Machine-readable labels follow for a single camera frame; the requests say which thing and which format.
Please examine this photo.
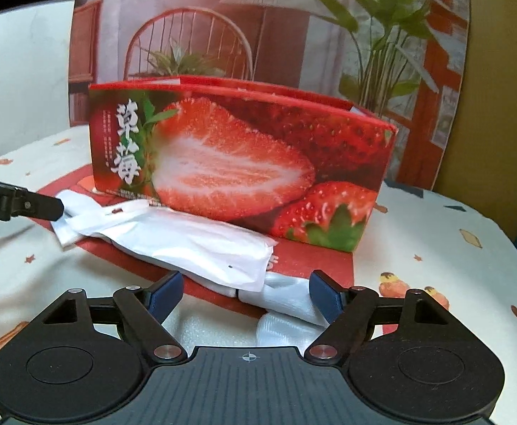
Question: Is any white cloth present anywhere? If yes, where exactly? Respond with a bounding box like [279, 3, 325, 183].
[52, 189, 277, 295]

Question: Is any yellow wooden board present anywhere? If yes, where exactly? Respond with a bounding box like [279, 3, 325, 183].
[434, 0, 517, 239]

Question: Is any white marble board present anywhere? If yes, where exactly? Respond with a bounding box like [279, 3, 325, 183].
[0, 0, 74, 156]

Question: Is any white sock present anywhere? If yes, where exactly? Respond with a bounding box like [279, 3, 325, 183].
[187, 271, 335, 359]

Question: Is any printed living room backdrop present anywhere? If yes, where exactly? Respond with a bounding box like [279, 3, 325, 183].
[68, 0, 470, 189]

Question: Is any red strawberry cardboard box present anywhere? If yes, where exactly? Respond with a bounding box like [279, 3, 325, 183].
[90, 76, 397, 252]

